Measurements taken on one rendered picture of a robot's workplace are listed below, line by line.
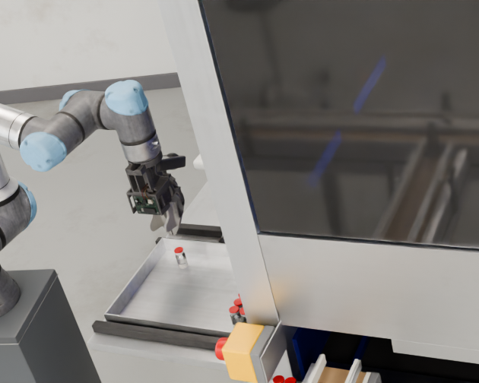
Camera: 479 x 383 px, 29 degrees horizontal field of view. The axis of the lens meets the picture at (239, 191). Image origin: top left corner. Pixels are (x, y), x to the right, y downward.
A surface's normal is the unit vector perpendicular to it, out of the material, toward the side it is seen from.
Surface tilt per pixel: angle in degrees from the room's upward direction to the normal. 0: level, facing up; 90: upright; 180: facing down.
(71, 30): 90
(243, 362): 90
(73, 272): 0
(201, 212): 0
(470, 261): 90
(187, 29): 90
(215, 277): 0
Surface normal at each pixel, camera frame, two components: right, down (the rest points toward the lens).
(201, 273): -0.22, -0.82
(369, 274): -0.39, 0.57
